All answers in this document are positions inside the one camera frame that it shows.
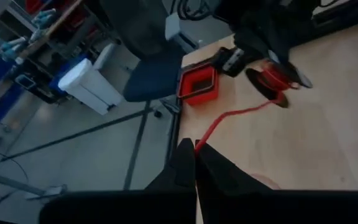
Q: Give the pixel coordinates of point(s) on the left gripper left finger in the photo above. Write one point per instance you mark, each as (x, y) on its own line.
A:
(120, 208)

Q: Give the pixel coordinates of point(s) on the red plastic bin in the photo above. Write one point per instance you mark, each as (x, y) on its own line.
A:
(199, 93)

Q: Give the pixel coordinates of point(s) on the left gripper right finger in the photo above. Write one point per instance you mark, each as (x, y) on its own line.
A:
(275, 208)

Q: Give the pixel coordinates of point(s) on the white plastic trash bin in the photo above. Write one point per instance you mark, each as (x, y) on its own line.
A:
(89, 87)

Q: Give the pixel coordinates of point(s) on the wooden work table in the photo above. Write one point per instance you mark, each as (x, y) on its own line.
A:
(48, 31)

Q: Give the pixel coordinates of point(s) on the black angled rail bracket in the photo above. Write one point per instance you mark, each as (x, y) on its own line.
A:
(170, 105)

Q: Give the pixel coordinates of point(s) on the navy office chair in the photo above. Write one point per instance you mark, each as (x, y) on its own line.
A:
(154, 77)

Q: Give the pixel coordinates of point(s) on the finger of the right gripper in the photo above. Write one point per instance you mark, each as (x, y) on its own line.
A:
(300, 77)

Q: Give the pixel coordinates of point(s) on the black aluminium table frame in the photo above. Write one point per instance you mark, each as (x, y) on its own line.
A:
(174, 133)

